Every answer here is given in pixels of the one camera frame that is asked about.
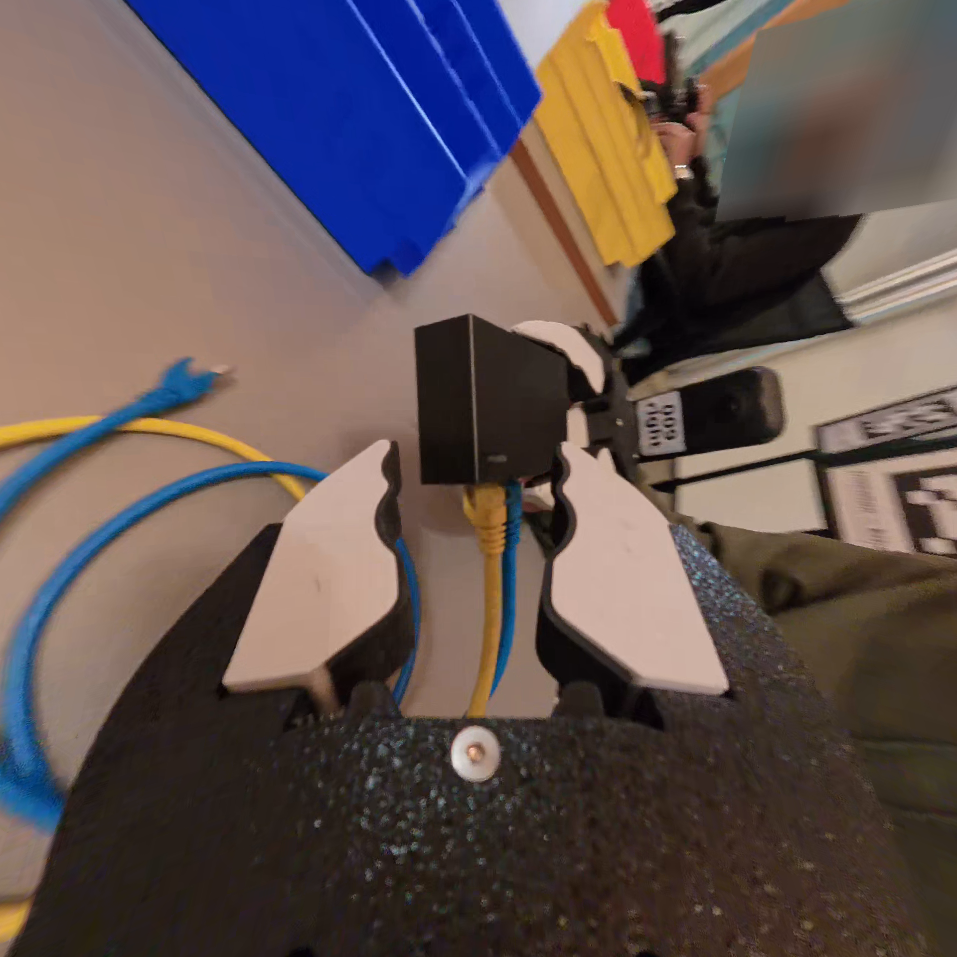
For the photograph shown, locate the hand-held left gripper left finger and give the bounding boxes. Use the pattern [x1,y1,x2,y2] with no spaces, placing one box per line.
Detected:
[222,440,416,696]

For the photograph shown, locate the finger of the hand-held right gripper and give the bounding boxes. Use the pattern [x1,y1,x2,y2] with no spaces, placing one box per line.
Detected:
[510,320,608,401]

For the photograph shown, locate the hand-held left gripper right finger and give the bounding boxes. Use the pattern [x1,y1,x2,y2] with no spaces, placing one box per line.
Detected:
[537,441,730,696]

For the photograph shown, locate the black network switch box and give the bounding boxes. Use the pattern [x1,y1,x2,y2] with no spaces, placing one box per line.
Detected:
[413,314,571,485]

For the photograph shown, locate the yellow ethernet cable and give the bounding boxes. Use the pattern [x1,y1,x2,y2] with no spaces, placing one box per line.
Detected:
[0,416,511,945]

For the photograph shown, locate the blue ethernet cable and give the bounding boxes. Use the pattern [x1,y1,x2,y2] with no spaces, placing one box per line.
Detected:
[0,357,524,831]

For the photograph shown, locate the yellow plastic bin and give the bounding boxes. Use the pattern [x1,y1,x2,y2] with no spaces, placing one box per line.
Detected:
[533,0,679,269]

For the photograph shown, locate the black white marker board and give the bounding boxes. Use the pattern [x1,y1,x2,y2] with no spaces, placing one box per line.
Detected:
[813,387,957,558]

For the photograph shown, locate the red plastic bin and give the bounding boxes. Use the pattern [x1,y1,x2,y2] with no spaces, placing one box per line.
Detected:
[604,0,668,85]

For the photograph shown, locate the blue plastic bin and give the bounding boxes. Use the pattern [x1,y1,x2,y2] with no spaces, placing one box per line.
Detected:
[123,0,543,279]

